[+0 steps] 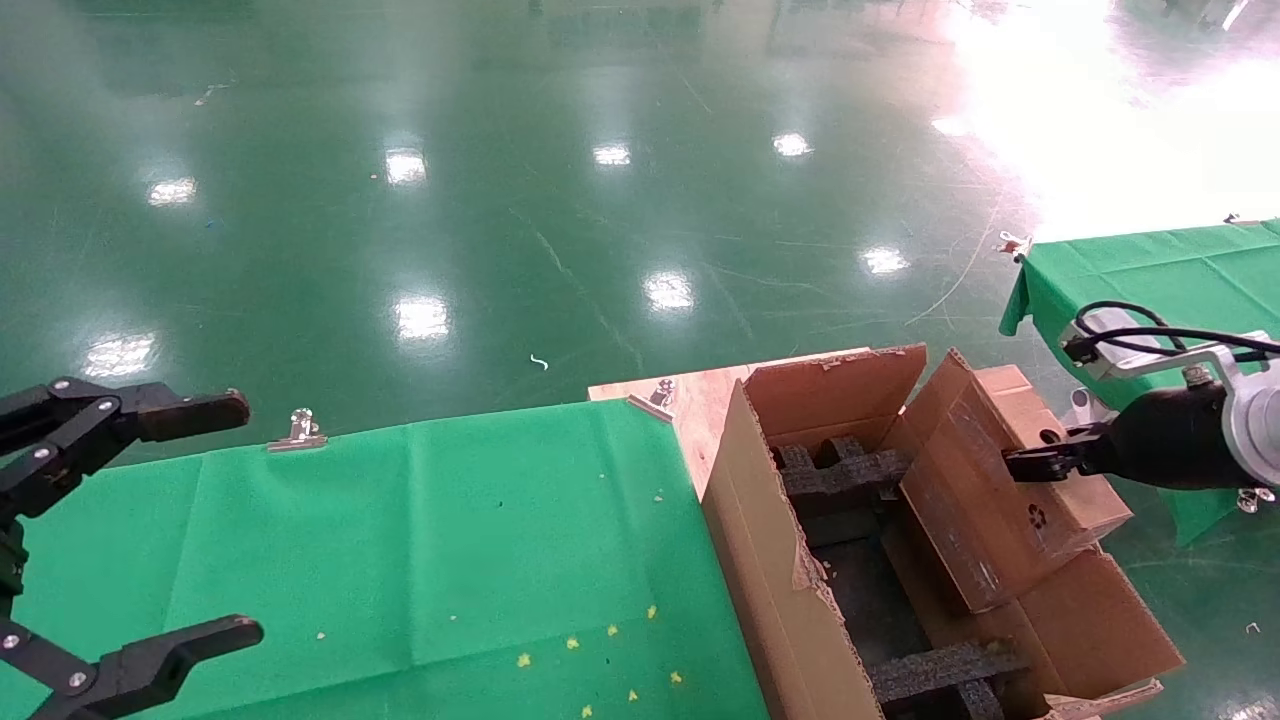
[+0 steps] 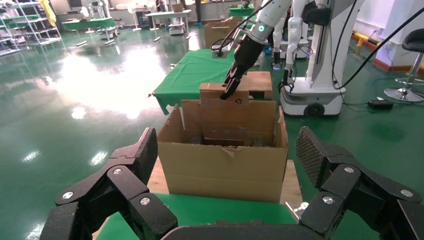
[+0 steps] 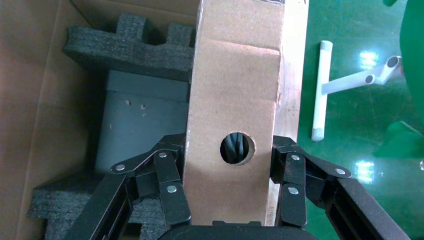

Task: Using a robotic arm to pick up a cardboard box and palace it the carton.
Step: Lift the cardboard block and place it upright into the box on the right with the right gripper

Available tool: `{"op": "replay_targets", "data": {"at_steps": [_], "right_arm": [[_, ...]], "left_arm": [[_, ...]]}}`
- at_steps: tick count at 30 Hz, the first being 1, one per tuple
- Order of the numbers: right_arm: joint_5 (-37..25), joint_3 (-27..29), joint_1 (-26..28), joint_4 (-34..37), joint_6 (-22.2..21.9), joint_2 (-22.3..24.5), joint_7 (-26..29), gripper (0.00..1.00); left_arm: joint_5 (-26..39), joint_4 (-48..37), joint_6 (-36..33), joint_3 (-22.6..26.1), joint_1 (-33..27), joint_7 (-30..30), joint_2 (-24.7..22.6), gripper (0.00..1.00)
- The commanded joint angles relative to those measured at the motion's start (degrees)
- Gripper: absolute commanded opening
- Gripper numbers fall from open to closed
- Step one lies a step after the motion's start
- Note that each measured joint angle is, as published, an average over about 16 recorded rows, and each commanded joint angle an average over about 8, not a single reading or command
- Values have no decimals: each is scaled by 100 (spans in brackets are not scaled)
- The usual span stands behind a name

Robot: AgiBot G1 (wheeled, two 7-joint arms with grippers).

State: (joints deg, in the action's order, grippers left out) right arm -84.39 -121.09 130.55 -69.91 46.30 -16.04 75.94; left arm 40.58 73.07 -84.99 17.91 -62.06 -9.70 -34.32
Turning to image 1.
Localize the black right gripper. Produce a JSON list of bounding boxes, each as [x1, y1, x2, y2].
[[1003, 385, 1236, 491]]

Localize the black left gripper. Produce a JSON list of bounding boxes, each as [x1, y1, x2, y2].
[[0, 378, 266, 720]]

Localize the small brown cardboard box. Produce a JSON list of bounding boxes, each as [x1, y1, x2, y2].
[[900, 365, 1133, 613]]

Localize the large open cardboard carton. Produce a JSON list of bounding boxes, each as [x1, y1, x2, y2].
[[700, 345, 1186, 720]]

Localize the large green table cloth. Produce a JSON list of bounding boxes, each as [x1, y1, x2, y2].
[[0, 398, 771, 720]]

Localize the black foam insert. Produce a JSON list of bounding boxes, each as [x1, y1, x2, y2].
[[868, 640, 1031, 720], [770, 435, 916, 519]]

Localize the green cloth with folds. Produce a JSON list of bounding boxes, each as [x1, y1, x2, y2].
[[1000, 218, 1280, 546]]

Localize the black camera cable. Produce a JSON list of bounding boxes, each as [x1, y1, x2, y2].
[[1062, 300, 1280, 363]]

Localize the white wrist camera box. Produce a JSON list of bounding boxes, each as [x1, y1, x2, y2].
[[1072, 308, 1151, 373]]

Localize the silver camera mounting bracket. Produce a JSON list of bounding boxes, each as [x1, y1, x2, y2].
[[1095, 335, 1280, 386]]

